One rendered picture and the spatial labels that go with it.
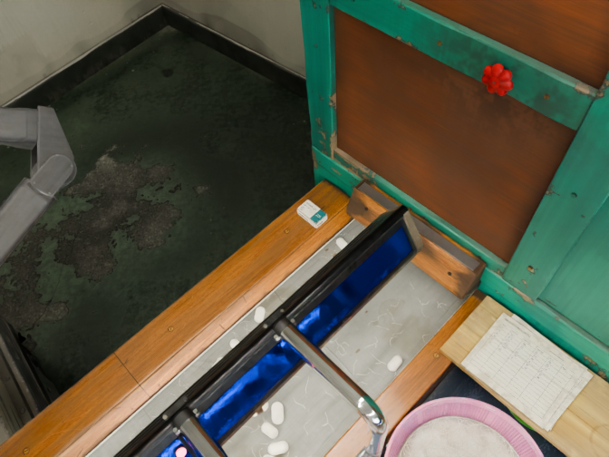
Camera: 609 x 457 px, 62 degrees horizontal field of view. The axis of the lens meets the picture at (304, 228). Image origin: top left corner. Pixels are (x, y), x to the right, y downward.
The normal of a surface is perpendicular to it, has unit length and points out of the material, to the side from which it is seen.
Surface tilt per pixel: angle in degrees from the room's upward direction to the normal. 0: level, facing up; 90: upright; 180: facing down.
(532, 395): 0
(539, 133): 90
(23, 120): 35
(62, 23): 90
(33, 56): 89
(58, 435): 0
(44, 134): 48
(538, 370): 0
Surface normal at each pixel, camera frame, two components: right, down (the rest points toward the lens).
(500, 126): -0.72, 0.61
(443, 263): -0.68, 0.32
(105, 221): -0.07, -0.56
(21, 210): 0.51, -0.05
